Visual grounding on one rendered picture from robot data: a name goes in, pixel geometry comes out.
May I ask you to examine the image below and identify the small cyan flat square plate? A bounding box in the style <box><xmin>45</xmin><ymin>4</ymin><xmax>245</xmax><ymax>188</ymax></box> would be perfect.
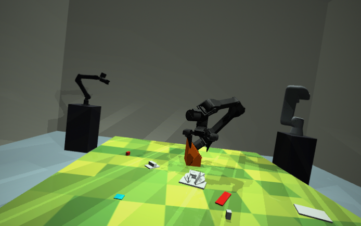
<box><xmin>114</xmin><ymin>194</ymin><xmax>125</xmax><ymax>200</ymax></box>

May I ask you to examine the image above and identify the red flat bar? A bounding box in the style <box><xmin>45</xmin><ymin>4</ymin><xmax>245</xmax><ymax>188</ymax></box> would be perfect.
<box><xmin>215</xmin><ymin>191</ymin><xmax>231</xmax><ymax>206</ymax></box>

